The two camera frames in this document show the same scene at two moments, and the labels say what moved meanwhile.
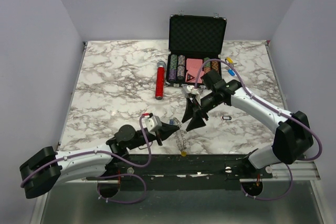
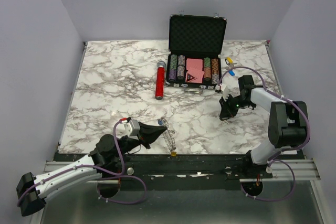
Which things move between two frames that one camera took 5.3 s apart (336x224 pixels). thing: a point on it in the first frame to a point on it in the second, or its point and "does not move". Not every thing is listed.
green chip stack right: (208, 64) does not move
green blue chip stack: (173, 62) does not move
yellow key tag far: (230, 60) does not move
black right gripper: (197, 121) to (226, 110)
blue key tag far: (230, 71) does not move
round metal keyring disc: (179, 136) to (168, 135)
